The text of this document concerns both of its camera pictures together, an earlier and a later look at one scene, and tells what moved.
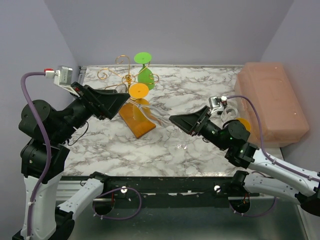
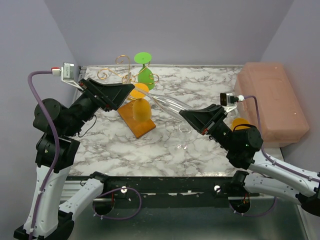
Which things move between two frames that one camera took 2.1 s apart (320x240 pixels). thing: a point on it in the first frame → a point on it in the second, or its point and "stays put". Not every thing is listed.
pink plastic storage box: x=283 y=119 stays put
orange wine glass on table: x=245 y=123 stays put
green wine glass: x=145 y=75 stays put
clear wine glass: x=143 y=104 → x=166 y=103
